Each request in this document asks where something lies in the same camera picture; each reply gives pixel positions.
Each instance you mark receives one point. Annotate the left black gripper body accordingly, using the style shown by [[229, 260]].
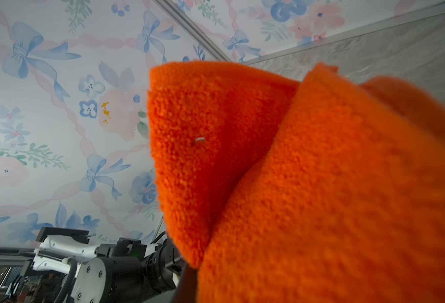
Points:
[[131, 272]]

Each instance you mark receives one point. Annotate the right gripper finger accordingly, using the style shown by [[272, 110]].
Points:
[[186, 291]]

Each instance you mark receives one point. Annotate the orange microfiber cloth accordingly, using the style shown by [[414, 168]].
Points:
[[321, 190]]

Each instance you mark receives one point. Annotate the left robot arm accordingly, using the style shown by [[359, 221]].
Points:
[[64, 251]]

